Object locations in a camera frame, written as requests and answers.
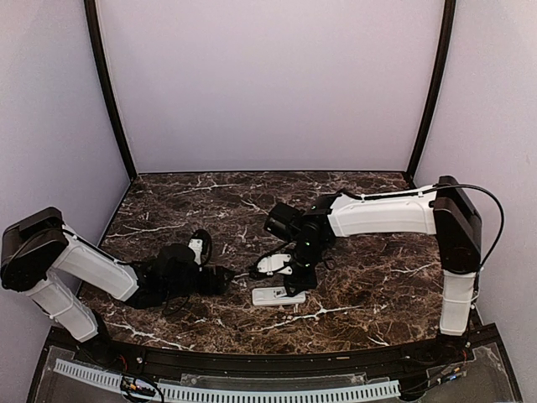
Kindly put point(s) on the white battery cover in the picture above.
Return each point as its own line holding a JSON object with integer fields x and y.
{"x": 271, "y": 293}

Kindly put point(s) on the left black frame post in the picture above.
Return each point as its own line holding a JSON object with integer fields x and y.
{"x": 100, "y": 60}

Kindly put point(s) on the white remote control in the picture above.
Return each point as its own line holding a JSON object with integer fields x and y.
{"x": 258, "y": 300}

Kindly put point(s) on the black front rail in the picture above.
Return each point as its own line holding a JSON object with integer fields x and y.
{"x": 400, "y": 360}

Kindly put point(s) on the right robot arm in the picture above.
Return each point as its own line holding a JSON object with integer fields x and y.
{"x": 442, "y": 210}

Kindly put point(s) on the right black frame post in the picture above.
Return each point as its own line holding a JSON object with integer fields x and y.
{"x": 437, "y": 74}

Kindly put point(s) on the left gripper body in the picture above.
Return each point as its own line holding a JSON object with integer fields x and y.
{"x": 206, "y": 286}

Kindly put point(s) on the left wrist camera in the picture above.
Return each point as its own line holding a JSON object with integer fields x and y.
{"x": 201, "y": 243}

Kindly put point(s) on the white slotted cable duct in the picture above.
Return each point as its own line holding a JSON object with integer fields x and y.
{"x": 168, "y": 392}

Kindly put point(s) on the black frame post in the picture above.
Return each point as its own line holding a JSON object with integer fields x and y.
{"x": 100, "y": 60}
{"x": 437, "y": 74}

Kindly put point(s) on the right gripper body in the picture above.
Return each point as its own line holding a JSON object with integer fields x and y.
{"x": 308, "y": 280}

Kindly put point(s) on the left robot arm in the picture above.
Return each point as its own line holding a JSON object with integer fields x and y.
{"x": 37, "y": 247}

